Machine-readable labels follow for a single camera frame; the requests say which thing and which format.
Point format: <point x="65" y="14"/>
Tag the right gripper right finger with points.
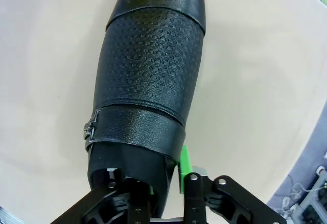
<point x="217" y="203"/>

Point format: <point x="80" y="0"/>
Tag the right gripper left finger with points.
<point x="102" y="203"/>

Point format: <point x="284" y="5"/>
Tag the black leather shoe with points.
<point x="150" y="68"/>

